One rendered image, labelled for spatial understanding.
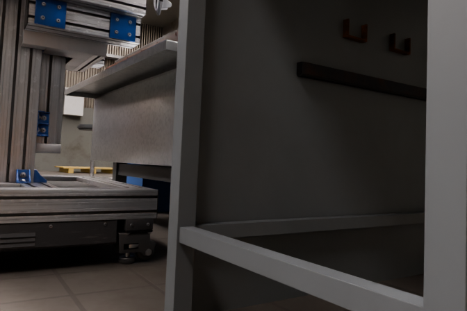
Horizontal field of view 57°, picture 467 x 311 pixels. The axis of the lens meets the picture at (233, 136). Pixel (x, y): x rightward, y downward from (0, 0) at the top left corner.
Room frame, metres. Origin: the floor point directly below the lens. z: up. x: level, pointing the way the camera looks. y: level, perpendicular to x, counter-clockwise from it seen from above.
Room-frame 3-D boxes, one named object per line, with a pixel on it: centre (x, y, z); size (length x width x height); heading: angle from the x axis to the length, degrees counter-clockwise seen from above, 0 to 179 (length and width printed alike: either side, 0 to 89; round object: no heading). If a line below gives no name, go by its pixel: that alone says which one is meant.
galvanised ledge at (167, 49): (1.85, 0.49, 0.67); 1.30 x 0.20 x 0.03; 34
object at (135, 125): (1.90, 0.42, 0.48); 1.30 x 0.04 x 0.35; 34
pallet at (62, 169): (8.24, 2.74, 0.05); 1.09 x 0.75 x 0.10; 122
